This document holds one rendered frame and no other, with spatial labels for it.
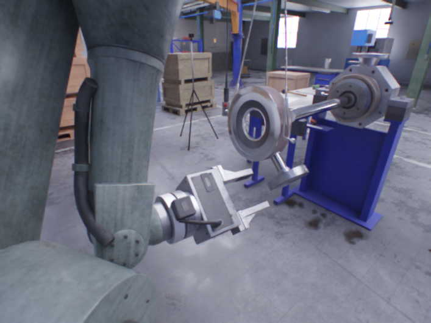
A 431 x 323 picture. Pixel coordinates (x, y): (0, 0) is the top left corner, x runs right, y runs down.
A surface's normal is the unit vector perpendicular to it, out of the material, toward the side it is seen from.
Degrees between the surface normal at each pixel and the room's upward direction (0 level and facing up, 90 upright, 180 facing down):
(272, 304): 0
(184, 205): 41
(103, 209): 76
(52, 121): 90
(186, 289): 0
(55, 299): 7
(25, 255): 17
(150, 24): 132
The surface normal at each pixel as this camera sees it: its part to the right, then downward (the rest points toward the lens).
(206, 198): 0.43, -0.47
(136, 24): 0.14, 0.90
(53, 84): 0.97, 0.11
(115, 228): 0.58, 0.11
